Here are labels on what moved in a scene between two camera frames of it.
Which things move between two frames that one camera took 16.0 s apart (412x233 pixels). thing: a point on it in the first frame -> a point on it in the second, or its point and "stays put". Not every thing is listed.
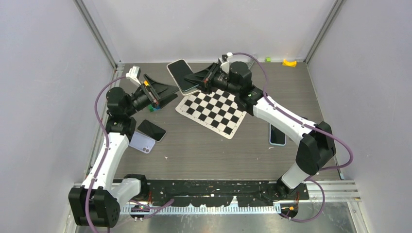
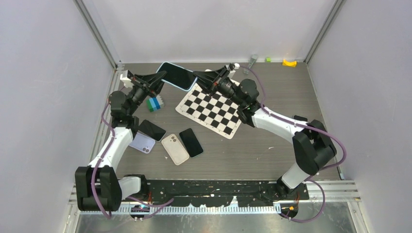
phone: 151,130 stays put
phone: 276,137 -> 181,77
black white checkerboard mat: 218,111 stays put
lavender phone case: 142,142 stays put
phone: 179,70 -> 191,142
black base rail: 217,192 stays put
